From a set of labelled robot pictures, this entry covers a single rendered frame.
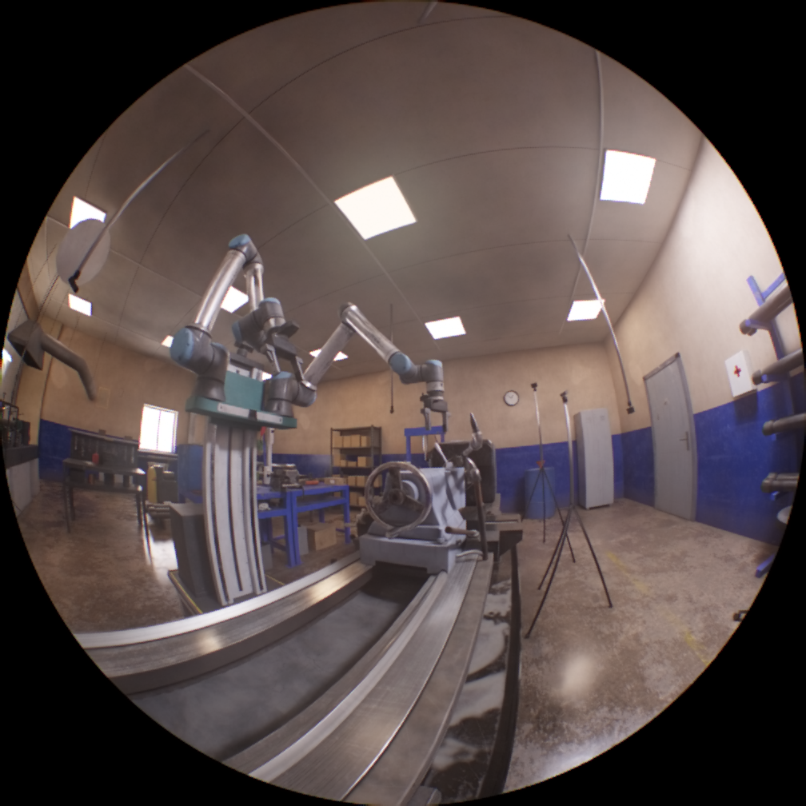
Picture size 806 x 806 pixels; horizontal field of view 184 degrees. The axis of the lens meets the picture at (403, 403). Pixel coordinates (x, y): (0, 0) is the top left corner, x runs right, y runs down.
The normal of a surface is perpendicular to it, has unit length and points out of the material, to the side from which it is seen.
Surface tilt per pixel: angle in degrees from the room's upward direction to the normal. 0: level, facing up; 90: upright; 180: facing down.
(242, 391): 90
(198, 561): 90
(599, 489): 90
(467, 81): 180
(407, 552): 90
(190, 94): 180
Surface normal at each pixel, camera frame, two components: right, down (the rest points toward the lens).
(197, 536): 0.91, -0.11
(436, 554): -0.39, -0.20
